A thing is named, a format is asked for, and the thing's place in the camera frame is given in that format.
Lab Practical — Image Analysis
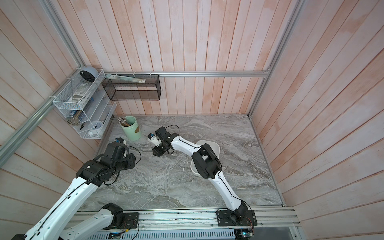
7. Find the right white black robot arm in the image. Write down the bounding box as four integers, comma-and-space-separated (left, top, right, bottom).
148, 127, 248, 225

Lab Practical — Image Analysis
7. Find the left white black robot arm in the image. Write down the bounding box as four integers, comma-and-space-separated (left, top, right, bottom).
13, 138, 137, 240

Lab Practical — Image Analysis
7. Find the white rectangular storage tray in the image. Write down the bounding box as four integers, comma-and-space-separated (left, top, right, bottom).
190, 139, 221, 178

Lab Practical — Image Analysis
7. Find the green cup with utensils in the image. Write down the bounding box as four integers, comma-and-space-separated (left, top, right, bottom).
118, 116, 142, 141

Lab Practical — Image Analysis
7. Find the round grey alarm clock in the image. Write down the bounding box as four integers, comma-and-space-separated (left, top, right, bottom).
80, 66, 99, 83

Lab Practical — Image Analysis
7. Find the white wire shelf rack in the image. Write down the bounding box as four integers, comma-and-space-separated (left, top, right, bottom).
53, 68, 117, 140

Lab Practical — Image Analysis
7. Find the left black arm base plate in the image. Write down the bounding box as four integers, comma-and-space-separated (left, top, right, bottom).
111, 213, 139, 229

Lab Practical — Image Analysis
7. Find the black wire mesh basket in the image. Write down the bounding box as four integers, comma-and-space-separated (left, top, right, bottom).
102, 74, 162, 101

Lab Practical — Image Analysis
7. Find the horizontal aluminium wall rail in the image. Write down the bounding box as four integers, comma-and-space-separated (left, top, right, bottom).
105, 71, 269, 78

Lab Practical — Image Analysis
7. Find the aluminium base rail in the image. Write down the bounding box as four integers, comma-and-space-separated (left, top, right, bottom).
66, 207, 306, 240

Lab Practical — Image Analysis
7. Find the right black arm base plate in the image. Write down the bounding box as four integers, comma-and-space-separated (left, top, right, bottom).
216, 210, 258, 227

